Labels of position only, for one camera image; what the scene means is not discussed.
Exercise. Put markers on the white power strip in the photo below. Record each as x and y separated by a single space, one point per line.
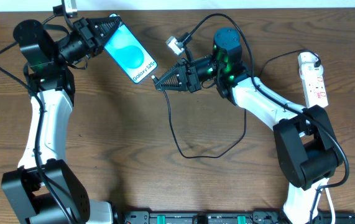
314 89

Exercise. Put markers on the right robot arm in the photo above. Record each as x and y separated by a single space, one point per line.
309 154

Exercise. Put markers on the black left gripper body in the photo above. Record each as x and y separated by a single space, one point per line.
86 34

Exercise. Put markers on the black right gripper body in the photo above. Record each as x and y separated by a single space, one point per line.
191 75

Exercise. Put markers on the blue Galaxy smartphone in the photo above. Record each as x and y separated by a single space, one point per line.
129 54

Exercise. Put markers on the white USB charger adapter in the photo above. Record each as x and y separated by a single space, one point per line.
308 71

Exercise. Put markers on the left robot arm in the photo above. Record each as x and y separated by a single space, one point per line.
43 189

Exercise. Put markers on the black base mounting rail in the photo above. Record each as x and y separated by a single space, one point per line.
145 217

